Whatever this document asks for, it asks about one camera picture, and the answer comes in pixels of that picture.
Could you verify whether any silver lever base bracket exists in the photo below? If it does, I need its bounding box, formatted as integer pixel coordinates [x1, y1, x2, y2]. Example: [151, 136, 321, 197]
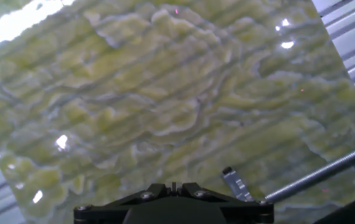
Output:
[220, 166, 255, 203]

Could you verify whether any green marble pattern mat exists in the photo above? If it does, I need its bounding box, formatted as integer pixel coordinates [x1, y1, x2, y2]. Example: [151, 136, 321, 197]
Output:
[0, 0, 355, 224]

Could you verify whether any black C-clamp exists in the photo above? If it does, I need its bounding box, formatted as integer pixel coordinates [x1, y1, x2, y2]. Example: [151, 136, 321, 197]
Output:
[264, 132, 355, 224]

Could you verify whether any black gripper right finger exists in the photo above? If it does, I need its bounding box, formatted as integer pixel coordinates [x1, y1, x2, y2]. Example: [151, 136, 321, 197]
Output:
[174, 182, 275, 224]

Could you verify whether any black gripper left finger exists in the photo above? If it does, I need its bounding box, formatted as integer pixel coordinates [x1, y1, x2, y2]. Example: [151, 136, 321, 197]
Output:
[73, 182, 174, 224]

